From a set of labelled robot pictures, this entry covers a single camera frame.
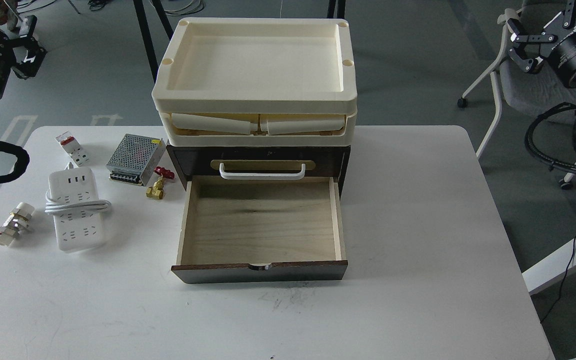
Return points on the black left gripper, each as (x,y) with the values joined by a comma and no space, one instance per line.
(10,18)

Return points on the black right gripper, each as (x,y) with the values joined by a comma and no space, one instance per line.
(556,44)

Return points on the white power strip with cable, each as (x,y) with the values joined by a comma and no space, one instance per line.
(72,199)

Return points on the white red circuit breaker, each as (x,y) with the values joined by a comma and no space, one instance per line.
(73,148)

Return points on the metal mesh power supply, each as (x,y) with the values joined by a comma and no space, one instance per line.
(135,159)

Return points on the cream plastic stacked tray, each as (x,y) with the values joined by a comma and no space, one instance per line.
(258,82)

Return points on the white table edge right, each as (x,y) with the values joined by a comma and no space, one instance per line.
(551,269)

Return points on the open wooden bottom drawer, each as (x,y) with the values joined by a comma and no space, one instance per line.
(237,231)

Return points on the brass valve red handle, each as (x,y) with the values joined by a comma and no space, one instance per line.
(157,190)

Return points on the white drawer handle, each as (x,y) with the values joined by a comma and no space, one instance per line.
(251,176)

